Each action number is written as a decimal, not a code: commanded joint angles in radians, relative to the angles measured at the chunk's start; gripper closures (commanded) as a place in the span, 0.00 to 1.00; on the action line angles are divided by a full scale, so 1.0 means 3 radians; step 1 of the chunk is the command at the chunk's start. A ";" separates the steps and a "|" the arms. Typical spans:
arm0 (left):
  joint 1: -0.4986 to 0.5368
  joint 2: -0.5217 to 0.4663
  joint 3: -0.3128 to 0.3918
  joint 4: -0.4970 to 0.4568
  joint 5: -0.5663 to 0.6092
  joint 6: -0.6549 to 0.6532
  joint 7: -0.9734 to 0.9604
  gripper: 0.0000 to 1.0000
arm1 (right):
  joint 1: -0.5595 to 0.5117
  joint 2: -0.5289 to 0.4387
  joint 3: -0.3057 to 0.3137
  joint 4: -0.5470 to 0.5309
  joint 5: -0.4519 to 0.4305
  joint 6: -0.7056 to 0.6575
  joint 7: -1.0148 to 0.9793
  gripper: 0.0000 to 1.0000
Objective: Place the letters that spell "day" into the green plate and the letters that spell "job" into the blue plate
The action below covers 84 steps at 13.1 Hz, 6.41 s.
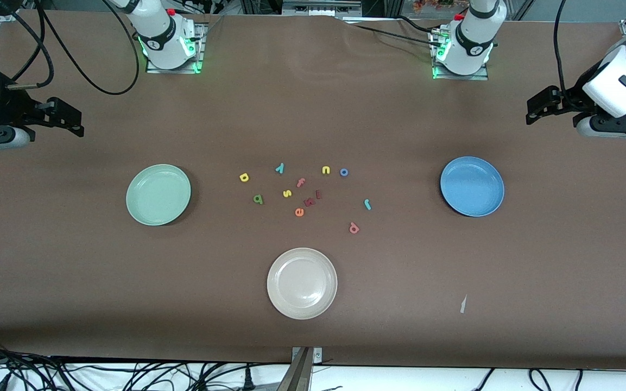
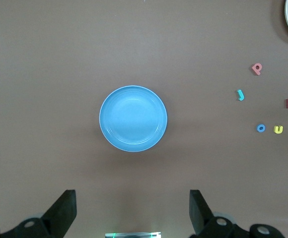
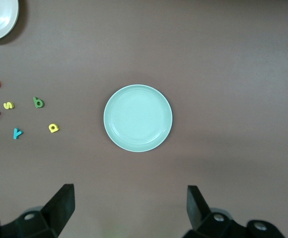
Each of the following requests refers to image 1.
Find orange artificial flowers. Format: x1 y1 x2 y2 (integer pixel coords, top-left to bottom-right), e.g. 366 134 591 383
413 0 457 12

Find silver metal bracket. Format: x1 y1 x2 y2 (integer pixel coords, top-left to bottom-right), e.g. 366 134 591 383
292 346 323 364

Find silver electronics box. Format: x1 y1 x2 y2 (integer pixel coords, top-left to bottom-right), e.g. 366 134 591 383
282 0 363 17

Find green plate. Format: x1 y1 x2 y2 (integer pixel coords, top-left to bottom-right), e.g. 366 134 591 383
126 164 192 226

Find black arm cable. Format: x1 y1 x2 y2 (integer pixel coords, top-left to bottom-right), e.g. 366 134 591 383
0 0 141 96
553 0 571 94

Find beige plate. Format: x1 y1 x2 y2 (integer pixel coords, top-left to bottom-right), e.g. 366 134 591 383
267 248 338 320

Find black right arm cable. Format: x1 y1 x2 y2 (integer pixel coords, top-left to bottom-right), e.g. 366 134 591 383
0 0 141 96

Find aluminium mounting post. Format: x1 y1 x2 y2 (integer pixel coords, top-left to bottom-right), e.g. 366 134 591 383
276 348 313 391

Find black base cable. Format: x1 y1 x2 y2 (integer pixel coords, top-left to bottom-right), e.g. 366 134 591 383
353 16 444 47

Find brown table cover sheet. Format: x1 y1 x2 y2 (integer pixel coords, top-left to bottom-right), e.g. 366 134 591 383
0 8 626 371

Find tangled black floor cables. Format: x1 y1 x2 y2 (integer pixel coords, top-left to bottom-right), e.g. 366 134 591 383
0 337 292 391

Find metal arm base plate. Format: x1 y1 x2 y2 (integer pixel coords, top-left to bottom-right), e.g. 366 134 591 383
146 22 205 74
431 30 490 81

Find blue plate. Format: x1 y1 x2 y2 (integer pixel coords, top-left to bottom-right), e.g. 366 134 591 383
440 156 505 218

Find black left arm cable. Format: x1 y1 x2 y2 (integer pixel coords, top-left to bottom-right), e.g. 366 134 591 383
553 0 571 94

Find black floor cable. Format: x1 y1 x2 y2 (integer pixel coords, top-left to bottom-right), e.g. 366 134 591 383
467 368 495 391
529 368 553 391

